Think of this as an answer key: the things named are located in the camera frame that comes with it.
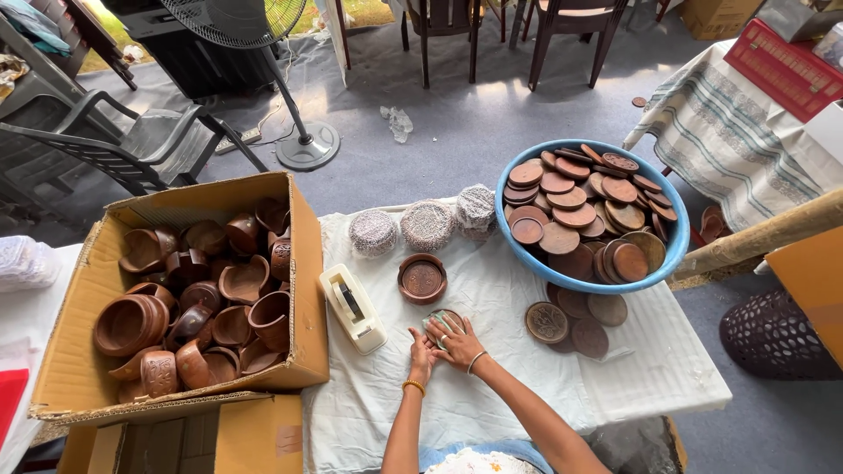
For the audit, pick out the white tape dispenser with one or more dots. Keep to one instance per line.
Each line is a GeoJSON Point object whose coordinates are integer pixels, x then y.
{"type": "Point", "coordinates": [352, 309]}

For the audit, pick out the brown cardboard carton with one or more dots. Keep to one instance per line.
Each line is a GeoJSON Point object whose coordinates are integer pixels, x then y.
{"type": "Point", "coordinates": [718, 16]}

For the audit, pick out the orange cardboard box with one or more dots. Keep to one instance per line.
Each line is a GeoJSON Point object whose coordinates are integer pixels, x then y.
{"type": "Point", "coordinates": [813, 283]}

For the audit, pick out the red sheet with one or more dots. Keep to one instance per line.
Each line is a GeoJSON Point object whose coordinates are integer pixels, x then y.
{"type": "Point", "coordinates": [11, 401]}

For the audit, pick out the clear plastic bag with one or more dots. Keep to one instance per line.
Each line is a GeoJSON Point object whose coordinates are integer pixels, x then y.
{"type": "Point", "coordinates": [632, 447]}

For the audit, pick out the bamboo pole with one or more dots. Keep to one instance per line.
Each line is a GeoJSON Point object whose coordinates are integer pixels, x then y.
{"type": "Point", "coordinates": [764, 237]}

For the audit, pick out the plain wooden coaster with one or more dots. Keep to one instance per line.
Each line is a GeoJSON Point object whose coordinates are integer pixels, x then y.
{"type": "Point", "coordinates": [590, 338]}
{"type": "Point", "coordinates": [609, 309]}
{"type": "Point", "coordinates": [573, 303]}

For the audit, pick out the white box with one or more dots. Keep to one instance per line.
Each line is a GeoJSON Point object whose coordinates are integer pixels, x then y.
{"type": "Point", "coordinates": [826, 128]}

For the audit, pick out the carved wooden coaster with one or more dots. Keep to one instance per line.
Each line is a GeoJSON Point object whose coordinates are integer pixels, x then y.
{"type": "Point", "coordinates": [546, 322]}

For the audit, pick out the grey plastic chair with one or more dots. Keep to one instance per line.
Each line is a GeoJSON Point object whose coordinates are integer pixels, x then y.
{"type": "Point", "coordinates": [145, 141]}

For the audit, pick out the green polishing cloth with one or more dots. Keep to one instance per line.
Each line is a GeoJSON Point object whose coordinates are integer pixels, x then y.
{"type": "Point", "coordinates": [437, 322]}

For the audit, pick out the pedestal fan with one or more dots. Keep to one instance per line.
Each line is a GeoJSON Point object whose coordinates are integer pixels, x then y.
{"type": "Point", "coordinates": [290, 99]}

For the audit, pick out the person's right hand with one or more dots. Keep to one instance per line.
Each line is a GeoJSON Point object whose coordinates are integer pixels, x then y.
{"type": "Point", "coordinates": [464, 347]}

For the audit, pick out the dark brown chair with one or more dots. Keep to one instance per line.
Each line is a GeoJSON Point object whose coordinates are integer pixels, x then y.
{"type": "Point", "coordinates": [441, 20]}
{"type": "Point", "coordinates": [573, 20]}

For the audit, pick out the person's left fingers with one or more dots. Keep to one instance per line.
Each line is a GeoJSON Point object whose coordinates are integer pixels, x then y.
{"type": "Point", "coordinates": [419, 339]}

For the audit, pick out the person's left hand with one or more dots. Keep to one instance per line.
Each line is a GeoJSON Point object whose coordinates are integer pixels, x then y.
{"type": "Point", "coordinates": [421, 362]}

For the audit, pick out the blue plastic basin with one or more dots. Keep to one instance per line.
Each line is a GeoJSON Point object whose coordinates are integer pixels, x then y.
{"type": "Point", "coordinates": [678, 237]}

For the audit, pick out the person's floral clothing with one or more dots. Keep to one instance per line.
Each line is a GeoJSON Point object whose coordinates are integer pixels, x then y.
{"type": "Point", "coordinates": [484, 461]}

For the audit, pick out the large open cardboard box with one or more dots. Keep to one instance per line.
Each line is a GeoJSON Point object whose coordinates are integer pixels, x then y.
{"type": "Point", "coordinates": [72, 368]}

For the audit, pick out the silver bangle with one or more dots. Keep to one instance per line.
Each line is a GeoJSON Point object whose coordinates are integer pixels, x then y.
{"type": "Point", "coordinates": [475, 362]}

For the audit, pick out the small wooden disc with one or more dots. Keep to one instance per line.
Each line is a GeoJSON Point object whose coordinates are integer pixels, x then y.
{"type": "Point", "coordinates": [639, 102]}

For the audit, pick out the round wooden coaster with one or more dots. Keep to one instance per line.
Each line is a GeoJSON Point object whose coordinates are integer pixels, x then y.
{"type": "Point", "coordinates": [458, 316]}

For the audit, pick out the crumpled clear plastic wrap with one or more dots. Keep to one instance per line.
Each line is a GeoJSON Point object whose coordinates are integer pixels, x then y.
{"type": "Point", "coordinates": [399, 123]}

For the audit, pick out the bundle of white foam nets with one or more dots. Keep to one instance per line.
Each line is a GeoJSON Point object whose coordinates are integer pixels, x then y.
{"type": "Point", "coordinates": [26, 263]}

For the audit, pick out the pile of wooden coasters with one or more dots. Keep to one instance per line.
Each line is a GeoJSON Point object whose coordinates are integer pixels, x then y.
{"type": "Point", "coordinates": [586, 214]}

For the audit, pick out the cluttered grey table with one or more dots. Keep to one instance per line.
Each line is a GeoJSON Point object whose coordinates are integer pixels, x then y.
{"type": "Point", "coordinates": [46, 39]}

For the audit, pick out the closed cardboard box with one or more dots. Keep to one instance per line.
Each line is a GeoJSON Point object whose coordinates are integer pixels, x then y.
{"type": "Point", "coordinates": [250, 438]}

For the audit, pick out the wooden holders under table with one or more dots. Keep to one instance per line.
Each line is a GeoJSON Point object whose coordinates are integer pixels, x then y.
{"type": "Point", "coordinates": [713, 224]}

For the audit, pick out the white power strip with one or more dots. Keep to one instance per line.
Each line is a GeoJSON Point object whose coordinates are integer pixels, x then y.
{"type": "Point", "coordinates": [238, 141]}

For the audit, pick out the wooden holder with coasters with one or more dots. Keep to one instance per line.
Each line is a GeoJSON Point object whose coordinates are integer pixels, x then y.
{"type": "Point", "coordinates": [422, 279]}

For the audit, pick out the grey bag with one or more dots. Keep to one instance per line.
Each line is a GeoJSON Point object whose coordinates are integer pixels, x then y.
{"type": "Point", "coordinates": [793, 16]}

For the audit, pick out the heap of wooden coaster holders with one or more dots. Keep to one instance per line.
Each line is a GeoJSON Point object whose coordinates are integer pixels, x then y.
{"type": "Point", "coordinates": [197, 303]}

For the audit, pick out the red flat box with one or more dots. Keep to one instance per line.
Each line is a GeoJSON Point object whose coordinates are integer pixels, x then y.
{"type": "Point", "coordinates": [784, 72]}

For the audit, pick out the foam-net wrapped coaster set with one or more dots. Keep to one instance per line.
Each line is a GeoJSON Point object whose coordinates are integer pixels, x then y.
{"type": "Point", "coordinates": [427, 226]}
{"type": "Point", "coordinates": [475, 209]}
{"type": "Point", "coordinates": [373, 233]}

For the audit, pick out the black cabinet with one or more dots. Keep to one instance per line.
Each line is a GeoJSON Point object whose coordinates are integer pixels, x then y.
{"type": "Point", "coordinates": [191, 56]}

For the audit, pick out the dark perforated basket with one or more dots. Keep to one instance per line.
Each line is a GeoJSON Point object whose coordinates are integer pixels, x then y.
{"type": "Point", "coordinates": [770, 339]}

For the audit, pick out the table with striped cloth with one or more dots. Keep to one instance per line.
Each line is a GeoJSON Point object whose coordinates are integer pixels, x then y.
{"type": "Point", "coordinates": [724, 138]}

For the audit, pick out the white table cloth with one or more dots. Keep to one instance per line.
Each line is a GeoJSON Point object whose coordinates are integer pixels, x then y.
{"type": "Point", "coordinates": [500, 388]}

